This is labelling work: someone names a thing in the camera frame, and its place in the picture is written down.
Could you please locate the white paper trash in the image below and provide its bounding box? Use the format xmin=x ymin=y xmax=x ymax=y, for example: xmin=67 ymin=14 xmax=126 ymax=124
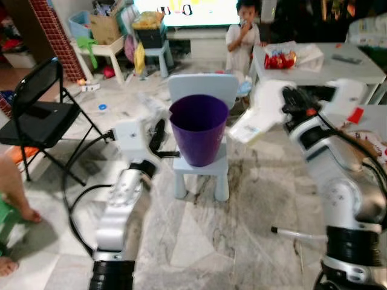
xmin=228 ymin=80 xmax=298 ymax=145

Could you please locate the purple plastic rubbish bin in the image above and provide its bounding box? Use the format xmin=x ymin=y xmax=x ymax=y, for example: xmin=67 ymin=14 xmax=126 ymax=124
xmin=169 ymin=94 xmax=230 ymax=168

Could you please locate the red snack bag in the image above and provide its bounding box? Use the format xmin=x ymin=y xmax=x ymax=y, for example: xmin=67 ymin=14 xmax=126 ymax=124
xmin=264 ymin=49 xmax=298 ymax=70

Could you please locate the white low table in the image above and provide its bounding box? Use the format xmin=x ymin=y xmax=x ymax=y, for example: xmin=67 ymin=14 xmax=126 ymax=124
xmin=250 ymin=42 xmax=387 ymax=107

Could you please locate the white plastic bag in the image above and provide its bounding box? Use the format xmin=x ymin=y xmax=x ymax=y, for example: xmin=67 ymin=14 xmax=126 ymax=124
xmin=293 ymin=43 xmax=326 ymax=73

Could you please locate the red paper piece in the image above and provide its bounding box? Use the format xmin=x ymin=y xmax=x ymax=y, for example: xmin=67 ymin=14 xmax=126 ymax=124
xmin=347 ymin=106 xmax=366 ymax=125

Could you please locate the grey remote control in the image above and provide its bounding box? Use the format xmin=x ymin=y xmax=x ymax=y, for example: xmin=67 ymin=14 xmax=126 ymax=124
xmin=331 ymin=54 xmax=363 ymax=65

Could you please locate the light blue child chair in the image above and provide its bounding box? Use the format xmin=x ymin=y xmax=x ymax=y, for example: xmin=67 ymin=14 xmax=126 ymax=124
xmin=167 ymin=73 xmax=240 ymax=202

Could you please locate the child in white shirt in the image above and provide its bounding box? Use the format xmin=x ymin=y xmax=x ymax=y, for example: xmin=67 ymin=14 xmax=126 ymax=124
xmin=225 ymin=0 xmax=262 ymax=77

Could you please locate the yellow bag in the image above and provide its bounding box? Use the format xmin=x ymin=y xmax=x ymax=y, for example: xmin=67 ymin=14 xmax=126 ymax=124
xmin=134 ymin=42 xmax=146 ymax=75

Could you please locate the light blue stool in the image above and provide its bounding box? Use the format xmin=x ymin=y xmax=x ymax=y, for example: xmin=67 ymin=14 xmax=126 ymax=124
xmin=140 ymin=39 xmax=174 ymax=79

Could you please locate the white diaper pack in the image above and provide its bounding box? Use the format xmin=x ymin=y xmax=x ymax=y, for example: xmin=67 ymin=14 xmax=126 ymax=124
xmin=347 ymin=14 xmax=387 ymax=50

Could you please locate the small white side table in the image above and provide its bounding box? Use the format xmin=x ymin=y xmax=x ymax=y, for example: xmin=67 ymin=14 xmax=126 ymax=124
xmin=71 ymin=36 xmax=126 ymax=85

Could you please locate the black basket with yellow contents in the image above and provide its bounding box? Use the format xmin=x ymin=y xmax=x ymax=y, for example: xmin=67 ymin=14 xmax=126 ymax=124
xmin=131 ymin=11 xmax=167 ymax=50

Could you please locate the brown cardboard box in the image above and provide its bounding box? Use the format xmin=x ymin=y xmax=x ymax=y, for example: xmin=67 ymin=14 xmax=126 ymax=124
xmin=90 ymin=11 xmax=122 ymax=45

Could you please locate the black folding chair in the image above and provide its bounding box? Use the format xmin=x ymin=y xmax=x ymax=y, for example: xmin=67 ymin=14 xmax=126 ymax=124
xmin=0 ymin=57 xmax=114 ymax=186

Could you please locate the white rod with black tip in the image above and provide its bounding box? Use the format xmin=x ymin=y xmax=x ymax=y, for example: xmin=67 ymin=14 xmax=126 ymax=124
xmin=270 ymin=226 xmax=328 ymax=242

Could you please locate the bright television screen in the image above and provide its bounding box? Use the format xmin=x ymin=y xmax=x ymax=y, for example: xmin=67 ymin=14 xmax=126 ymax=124
xmin=132 ymin=0 xmax=243 ymax=28

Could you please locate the light blue plastic basket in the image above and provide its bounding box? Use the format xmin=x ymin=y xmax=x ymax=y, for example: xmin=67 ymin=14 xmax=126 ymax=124
xmin=67 ymin=10 xmax=92 ymax=40

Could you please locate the red brick column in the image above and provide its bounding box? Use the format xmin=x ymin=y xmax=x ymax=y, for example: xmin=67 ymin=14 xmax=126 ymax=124
xmin=28 ymin=0 xmax=86 ymax=83

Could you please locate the bare person leg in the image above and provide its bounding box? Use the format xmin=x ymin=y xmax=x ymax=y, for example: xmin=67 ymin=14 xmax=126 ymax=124
xmin=0 ymin=153 xmax=44 ymax=225

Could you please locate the green plastic stool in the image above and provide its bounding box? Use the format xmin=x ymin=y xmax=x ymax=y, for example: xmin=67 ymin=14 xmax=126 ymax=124
xmin=0 ymin=199 xmax=22 ymax=243

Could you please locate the bare person foot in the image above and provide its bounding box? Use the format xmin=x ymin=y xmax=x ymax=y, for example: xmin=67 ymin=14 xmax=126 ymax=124
xmin=0 ymin=256 xmax=19 ymax=278

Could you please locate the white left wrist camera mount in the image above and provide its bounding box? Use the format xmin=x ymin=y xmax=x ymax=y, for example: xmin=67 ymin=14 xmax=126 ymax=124
xmin=113 ymin=117 xmax=152 ymax=164

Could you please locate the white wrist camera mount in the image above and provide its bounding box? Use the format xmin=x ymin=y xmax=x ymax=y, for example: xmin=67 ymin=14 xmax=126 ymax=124
xmin=113 ymin=117 xmax=152 ymax=164
xmin=323 ymin=78 xmax=368 ymax=120

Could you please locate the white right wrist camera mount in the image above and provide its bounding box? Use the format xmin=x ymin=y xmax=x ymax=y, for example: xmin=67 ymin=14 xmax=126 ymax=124
xmin=323 ymin=78 xmax=368 ymax=120

